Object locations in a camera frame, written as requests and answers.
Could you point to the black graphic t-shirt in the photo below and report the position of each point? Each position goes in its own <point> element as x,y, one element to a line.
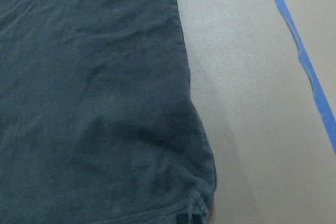
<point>97,122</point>

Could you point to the brown table mat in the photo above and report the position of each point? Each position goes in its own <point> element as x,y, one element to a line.
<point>274,160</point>

